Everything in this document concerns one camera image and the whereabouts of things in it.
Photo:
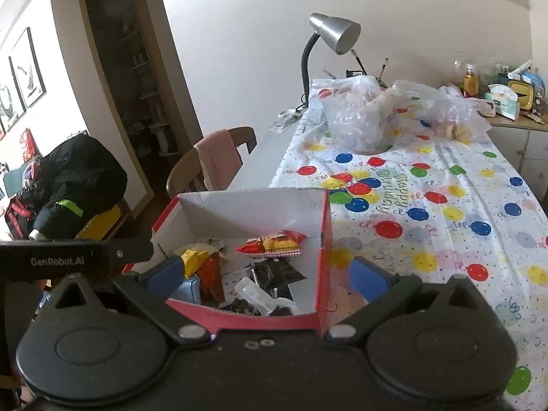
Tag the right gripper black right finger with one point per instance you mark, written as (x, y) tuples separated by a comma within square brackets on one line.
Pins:
[(387, 296)]

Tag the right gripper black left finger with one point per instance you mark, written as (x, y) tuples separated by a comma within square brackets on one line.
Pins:
[(148, 292)]

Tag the light blue snack packet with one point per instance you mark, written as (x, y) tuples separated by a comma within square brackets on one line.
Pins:
[(189, 291)]

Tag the yellow snack packet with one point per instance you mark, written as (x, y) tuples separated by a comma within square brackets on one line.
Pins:
[(193, 257)]

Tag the cream snack bag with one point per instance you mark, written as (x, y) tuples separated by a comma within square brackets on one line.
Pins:
[(210, 246)]

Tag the black and white snack packet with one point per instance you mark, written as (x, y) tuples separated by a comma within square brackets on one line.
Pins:
[(239, 306)]

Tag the silver foil snack packet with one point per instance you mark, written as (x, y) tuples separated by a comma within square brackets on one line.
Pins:
[(255, 296)]

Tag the red lion snack bag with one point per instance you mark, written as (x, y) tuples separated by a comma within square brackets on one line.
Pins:
[(283, 244)]

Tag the black foil snack packet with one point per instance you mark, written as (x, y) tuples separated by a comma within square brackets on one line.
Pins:
[(273, 273)]

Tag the balloon print tablecloth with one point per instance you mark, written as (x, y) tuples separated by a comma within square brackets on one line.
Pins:
[(433, 207)]

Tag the black jacket on chair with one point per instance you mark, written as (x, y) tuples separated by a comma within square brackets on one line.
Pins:
[(75, 182)]

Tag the small dark grey snack packet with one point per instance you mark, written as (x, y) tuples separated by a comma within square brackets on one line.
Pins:
[(283, 310)]

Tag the red and white cardboard box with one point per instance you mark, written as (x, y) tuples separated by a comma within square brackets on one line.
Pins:
[(236, 216)]

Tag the wooden chair with pink cloth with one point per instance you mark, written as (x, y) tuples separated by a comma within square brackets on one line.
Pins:
[(187, 176)]

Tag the pink cloth on chair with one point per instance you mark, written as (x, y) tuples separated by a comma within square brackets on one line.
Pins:
[(219, 160)]

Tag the large clear plastic bag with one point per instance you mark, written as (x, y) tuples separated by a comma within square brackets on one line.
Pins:
[(360, 113)]

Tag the clear bag with cookies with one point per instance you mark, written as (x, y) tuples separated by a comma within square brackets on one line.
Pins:
[(446, 111)]

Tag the white sideboard with wooden top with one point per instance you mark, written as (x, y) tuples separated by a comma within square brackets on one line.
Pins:
[(524, 145)]

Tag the tissue box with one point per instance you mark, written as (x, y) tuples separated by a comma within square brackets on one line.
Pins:
[(505, 100)]

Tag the amber liquid bottle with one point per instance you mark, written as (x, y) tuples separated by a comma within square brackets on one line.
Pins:
[(470, 82)]

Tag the silver desk lamp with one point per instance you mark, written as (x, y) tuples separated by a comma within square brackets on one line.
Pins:
[(329, 35)]

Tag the framed wall picture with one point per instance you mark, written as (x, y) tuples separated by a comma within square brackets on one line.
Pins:
[(26, 69)]

